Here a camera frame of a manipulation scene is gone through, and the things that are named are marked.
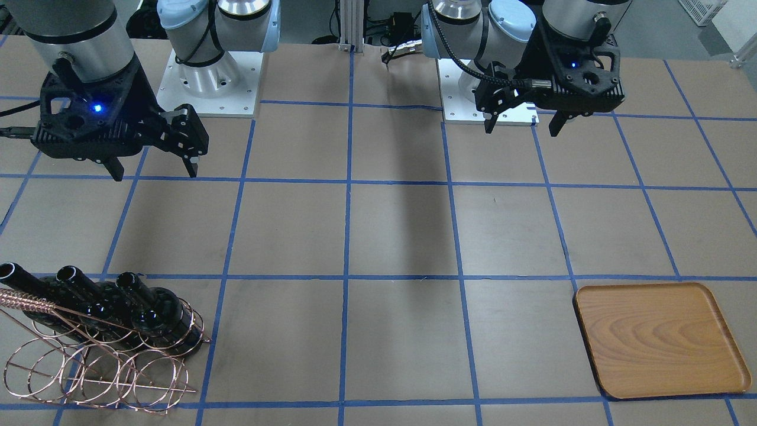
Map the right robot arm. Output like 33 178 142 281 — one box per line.
2 1 281 181

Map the white plastic crate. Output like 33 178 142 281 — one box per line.
678 0 728 27

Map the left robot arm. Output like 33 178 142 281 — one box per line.
421 1 628 137

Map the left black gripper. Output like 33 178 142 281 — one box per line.
475 17 625 137

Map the aluminium frame post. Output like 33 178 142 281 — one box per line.
338 0 365 54

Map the wooden tray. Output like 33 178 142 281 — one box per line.
574 282 753 400

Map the dark wine bottle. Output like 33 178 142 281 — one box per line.
1 262 87 343
56 265 143 351
115 272 201 356

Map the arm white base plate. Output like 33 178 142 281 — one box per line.
437 59 540 126
156 51 266 118

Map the copper wire wine basket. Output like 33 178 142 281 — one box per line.
2 322 196 415

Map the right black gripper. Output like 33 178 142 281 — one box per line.
32 57 210 182

